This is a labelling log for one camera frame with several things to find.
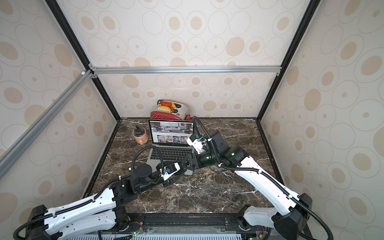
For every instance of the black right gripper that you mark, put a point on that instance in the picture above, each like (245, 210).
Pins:
(193, 161)

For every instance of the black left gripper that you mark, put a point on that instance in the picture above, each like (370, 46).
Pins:
(170, 182)

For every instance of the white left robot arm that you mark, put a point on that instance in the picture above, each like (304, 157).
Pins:
(106, 209)

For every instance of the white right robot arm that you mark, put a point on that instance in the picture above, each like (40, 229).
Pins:
(290, 212)

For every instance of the silver laptop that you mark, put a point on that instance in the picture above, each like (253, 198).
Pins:
(170, 136)

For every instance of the pink ceramic mug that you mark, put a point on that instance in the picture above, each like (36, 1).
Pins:
(143, 139)

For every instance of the red polka dot toaster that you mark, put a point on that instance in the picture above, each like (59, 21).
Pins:
(170, 110)

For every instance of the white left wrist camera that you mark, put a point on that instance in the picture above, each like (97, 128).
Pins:
(169, 171)

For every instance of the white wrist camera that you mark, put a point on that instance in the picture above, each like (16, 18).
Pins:
(169, 171)
(198, 143)

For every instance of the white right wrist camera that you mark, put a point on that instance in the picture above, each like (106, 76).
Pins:
(198, 143)

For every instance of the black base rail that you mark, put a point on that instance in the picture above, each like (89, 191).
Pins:
(192, 225)

